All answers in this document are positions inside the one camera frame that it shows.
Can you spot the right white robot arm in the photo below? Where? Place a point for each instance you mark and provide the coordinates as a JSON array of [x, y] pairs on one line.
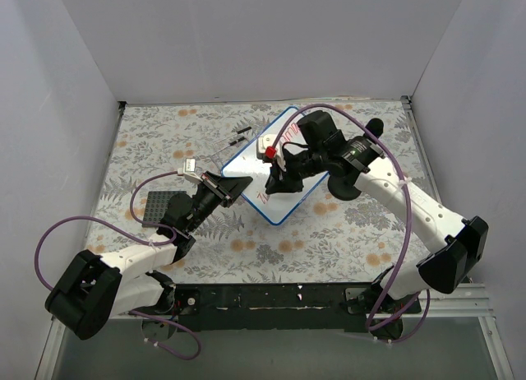
[[454, 243]]

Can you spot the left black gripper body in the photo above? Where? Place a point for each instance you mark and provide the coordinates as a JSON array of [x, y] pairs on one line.
[[218, 189]]

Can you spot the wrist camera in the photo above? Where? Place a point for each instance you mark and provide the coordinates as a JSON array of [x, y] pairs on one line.
[[188, 171], [269, 152]]

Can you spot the grey studded baseplate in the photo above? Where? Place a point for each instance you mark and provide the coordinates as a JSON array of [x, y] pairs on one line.
[[155, 206]]

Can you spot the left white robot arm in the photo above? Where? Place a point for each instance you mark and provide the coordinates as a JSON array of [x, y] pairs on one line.
[[95, 287]]

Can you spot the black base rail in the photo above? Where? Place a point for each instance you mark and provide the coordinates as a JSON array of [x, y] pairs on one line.
[[290, 306]]

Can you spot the blue framed whiteboard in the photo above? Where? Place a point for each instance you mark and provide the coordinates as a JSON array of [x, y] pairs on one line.
[[275, 208]]

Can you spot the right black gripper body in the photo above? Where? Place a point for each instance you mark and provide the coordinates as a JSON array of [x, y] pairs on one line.
[[297, 169]]

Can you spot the black microphone on stand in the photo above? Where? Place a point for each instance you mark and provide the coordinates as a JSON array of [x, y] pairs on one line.
[[355, 157]]

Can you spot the wire whiteboard stand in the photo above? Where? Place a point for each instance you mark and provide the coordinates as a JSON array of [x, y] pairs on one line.
[[227, 142]]

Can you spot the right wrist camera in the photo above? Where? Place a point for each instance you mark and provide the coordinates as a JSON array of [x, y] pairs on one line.
[[269, 152]]

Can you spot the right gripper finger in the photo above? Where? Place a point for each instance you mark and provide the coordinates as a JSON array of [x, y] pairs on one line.
[[294, 184], [277, 177]]

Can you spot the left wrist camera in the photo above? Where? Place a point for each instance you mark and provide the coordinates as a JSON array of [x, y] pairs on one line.
[[188, 171]]

